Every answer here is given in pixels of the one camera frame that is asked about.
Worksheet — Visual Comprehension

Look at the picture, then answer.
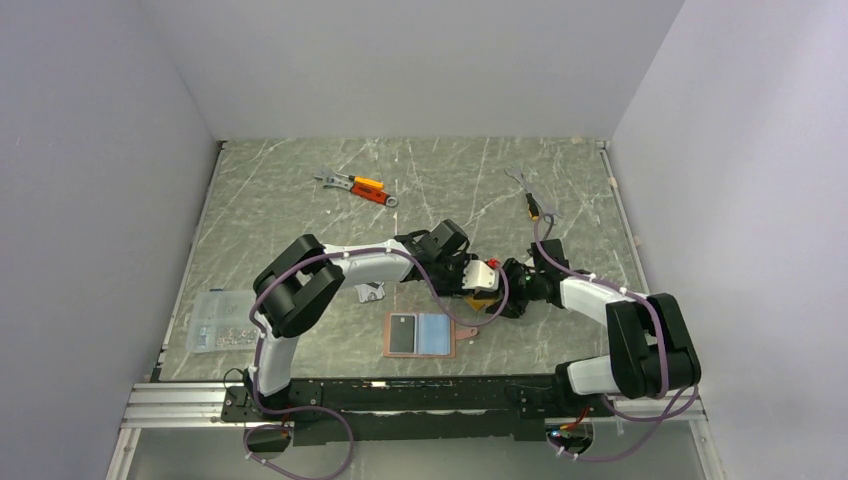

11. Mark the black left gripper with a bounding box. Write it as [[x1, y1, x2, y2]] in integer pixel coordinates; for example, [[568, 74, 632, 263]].
[[430, 254, 478, 298]]

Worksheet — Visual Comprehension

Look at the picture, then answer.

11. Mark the brown leather card holder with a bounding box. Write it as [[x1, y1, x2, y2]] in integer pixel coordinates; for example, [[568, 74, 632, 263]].
[[383, 313, 479, 358]]

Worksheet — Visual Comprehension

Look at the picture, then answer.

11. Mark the silver magnetic stripe card stack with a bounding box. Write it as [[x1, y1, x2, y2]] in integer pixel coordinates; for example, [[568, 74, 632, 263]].
[[355, 282, 385, 303]]

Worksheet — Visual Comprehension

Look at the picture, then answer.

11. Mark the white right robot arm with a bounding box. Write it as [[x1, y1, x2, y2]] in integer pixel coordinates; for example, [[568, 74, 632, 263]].
[[486, 239, 702, 415]]

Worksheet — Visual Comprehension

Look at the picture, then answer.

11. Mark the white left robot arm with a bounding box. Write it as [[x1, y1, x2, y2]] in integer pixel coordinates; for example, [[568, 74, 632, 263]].
[[247, 220, 477, 420]]

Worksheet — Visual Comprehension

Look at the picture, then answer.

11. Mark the orange card stack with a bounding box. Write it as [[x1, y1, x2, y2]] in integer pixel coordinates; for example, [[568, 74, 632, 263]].
[[463, 296, 500, 312]]

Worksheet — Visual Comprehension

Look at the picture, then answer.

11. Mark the red orange adjustable wrench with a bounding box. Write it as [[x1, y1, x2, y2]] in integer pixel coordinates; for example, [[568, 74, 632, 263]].
[[313, 169, 399, 208]]

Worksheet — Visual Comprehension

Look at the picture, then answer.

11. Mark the silver open end wrench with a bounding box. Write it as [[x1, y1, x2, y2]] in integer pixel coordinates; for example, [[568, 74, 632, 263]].
[[504, 165, 561, 223]]

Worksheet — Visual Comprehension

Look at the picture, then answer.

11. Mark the clear plastic screw box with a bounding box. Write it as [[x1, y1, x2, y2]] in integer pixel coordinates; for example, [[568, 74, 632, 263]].
[[185, 289, 259, 354]]

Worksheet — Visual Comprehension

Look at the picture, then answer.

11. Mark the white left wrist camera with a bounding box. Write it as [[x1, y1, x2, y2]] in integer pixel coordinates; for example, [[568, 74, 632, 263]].
[[462, 259, 500, 292]]

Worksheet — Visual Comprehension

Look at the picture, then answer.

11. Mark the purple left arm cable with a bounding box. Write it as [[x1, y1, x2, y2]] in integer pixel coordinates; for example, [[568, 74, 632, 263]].
[[241, 248, 511, 480]]

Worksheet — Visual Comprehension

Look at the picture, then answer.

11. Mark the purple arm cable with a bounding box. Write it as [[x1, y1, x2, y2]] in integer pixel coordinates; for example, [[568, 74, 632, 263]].
[[241, 248, 511, 480], [531, 213, 700, 463]]

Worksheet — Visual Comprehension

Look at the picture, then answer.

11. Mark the yellow handled screwdriver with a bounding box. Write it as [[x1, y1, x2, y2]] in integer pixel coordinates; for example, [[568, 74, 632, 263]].
[[525, 192, 541, 221]]

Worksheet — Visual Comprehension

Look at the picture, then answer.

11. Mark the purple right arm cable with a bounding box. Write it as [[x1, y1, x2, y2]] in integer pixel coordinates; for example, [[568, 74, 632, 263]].
[[531, 213, 700, 463]]

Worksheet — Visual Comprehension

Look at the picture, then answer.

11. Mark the aluminium frame rail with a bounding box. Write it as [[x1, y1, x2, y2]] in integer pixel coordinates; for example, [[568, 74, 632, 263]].
[[121, 382, 225, 429]]

